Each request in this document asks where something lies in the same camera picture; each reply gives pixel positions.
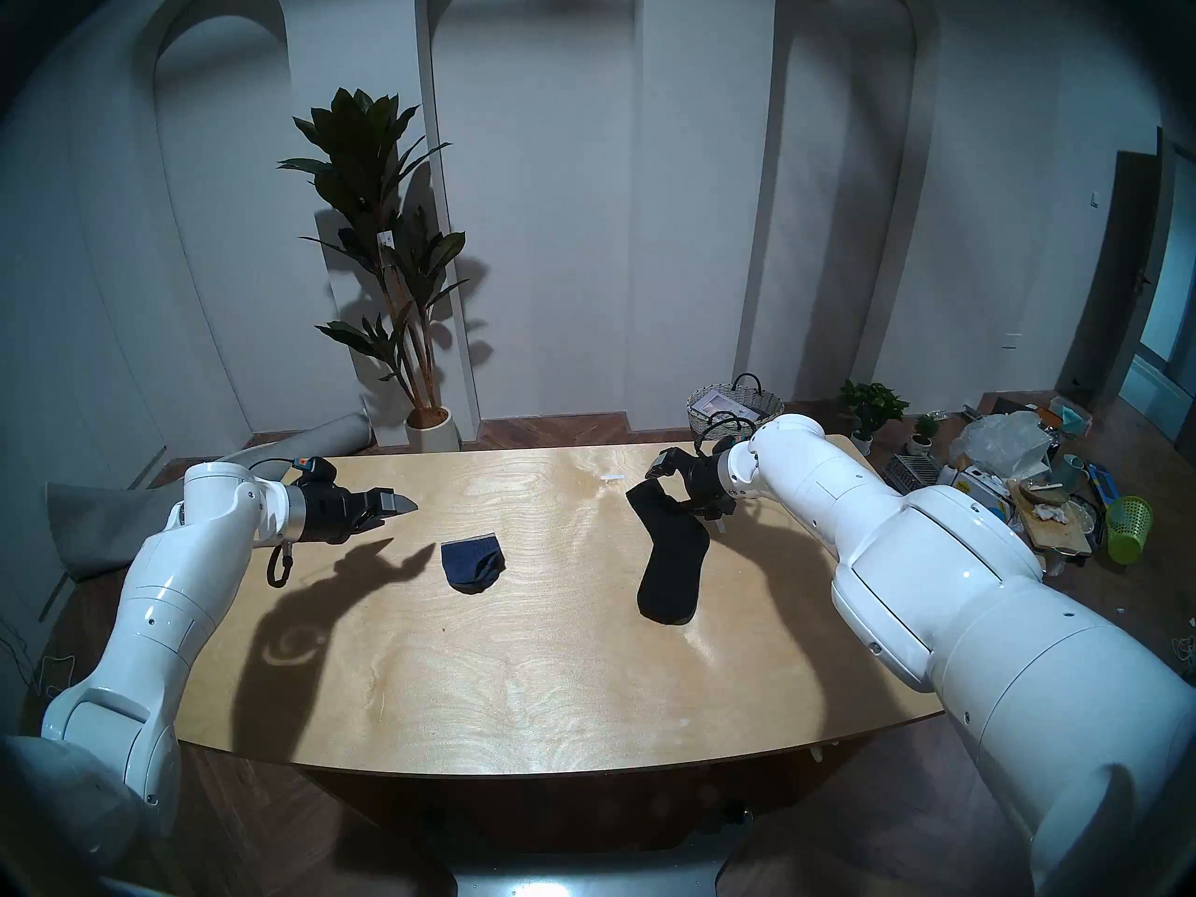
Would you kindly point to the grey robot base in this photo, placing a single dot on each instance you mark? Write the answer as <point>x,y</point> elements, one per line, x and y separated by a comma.
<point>598,872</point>

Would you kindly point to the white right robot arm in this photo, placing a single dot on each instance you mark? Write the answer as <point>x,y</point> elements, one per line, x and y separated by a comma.
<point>934,577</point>

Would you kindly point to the small potted green plant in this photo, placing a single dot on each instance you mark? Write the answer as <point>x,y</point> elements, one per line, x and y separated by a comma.
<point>874,407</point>

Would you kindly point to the tall potted leafy plant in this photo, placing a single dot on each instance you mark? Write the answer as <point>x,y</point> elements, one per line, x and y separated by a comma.
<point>364,176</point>

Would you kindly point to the wooden board with clutter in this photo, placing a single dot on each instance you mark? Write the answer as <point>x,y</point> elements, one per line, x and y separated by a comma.
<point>1056,526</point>

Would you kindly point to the dark wooden door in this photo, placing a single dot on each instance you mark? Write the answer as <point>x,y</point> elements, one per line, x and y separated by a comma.
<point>1112,278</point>

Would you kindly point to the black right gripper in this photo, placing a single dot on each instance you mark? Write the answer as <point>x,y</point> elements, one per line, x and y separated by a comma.
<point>710,482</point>

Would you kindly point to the teal box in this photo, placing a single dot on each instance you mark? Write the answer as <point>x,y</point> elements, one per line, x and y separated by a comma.
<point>1073,416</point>

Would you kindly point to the tiny potted green plant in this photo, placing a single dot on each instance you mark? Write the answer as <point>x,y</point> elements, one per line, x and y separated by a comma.
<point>925,430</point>

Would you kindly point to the white plastic bag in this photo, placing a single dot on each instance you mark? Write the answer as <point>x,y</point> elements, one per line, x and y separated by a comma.
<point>1004,442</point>

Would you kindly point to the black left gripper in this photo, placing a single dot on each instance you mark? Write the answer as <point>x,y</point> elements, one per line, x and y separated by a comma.
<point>332,512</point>

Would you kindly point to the black sock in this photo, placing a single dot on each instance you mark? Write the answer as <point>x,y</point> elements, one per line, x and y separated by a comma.
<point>673,559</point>

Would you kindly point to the black orange left wrist camera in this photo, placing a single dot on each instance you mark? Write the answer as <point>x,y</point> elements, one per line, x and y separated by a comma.
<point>315,468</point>

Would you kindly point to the green mesh waste basket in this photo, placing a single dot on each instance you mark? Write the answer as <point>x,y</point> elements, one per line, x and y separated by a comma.
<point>1129,531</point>

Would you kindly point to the white cardboard box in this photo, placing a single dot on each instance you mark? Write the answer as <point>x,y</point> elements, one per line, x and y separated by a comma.
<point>981,489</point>

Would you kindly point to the grey rolled mat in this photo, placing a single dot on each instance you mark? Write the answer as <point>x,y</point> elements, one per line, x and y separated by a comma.
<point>103,531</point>

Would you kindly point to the magazine in woven basket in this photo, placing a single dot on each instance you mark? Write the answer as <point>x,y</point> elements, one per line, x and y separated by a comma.
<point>724,402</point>

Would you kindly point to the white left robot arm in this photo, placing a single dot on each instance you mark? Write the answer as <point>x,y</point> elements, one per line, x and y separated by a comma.
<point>177,568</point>

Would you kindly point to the blue sock with beige stripes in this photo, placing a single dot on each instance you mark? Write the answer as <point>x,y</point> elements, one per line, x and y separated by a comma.
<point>472,565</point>

